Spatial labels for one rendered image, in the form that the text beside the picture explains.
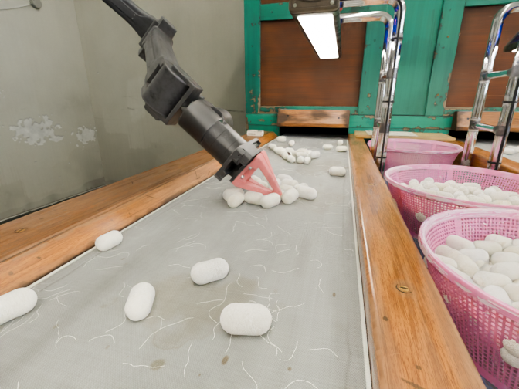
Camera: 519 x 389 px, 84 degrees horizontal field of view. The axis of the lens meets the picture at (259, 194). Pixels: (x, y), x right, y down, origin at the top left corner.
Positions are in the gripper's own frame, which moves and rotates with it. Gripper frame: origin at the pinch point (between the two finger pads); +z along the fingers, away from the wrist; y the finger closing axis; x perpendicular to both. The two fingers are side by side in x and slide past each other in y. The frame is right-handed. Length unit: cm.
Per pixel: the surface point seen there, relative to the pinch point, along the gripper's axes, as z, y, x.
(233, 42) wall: -83, 168, 6
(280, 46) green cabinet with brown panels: -36, 88, -15
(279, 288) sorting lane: 4.9, -22.9, -2.3
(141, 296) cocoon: -3.8, -29.3, 2.7
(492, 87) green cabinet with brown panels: 35, 87, -55
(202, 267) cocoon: -1.6, -24.3, 0.8
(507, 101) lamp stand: 23, 30, -39
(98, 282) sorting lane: -7.9, -26.4, 8.9
